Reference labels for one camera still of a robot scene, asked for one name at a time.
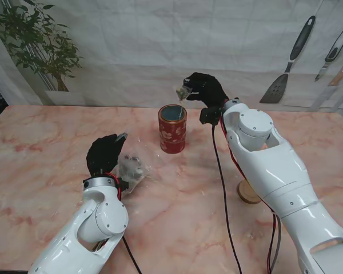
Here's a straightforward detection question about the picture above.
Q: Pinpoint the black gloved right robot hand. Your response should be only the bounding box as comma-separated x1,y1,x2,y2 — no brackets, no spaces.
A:
182,72,230,109

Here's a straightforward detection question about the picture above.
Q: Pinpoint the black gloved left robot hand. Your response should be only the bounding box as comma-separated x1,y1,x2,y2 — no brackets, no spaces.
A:
86,132,129,176

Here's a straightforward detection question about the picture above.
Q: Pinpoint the mesh tea bag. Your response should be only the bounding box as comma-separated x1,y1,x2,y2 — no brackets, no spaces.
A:
175,82,194,102

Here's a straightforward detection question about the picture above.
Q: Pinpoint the clear plastic bag of tea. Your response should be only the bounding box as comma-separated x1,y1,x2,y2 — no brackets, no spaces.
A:
114,136,164,195

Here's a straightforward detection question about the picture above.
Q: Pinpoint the red floral tea tin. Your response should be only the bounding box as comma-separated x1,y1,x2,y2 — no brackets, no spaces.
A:
158,104,188,155

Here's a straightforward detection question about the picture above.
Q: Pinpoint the black slotted spatula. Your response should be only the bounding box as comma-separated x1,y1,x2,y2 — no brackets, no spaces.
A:
259,15,317,104

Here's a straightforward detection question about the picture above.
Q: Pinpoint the white printed backdrop cloth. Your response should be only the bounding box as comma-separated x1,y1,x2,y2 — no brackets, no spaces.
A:
0,0,343,112

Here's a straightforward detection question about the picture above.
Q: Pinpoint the green leafy potted plant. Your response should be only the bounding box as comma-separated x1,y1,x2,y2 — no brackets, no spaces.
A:
0,0,84,92

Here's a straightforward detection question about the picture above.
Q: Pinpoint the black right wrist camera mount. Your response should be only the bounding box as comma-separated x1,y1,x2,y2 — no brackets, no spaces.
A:
200,106,222,126

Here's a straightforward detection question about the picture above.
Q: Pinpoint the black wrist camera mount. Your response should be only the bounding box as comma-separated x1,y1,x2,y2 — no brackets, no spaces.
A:
200,106,222,126
117,176,130,191

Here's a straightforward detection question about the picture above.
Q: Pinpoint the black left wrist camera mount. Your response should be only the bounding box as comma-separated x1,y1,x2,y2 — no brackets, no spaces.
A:
117,176,130,191

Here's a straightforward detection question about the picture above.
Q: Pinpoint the red black left arm cable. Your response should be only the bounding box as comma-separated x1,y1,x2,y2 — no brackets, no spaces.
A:
107,173,143,274

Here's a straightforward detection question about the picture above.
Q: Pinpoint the red black arm cable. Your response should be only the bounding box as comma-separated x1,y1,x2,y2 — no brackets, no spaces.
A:
211,114,284,274
107,173,143,274

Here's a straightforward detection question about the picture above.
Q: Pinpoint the red black right arm cable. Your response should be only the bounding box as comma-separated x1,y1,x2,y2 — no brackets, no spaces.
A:
211,114,284,274

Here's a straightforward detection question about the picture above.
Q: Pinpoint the black handled peeler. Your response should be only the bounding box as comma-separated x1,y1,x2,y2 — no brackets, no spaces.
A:
314,18,343,82

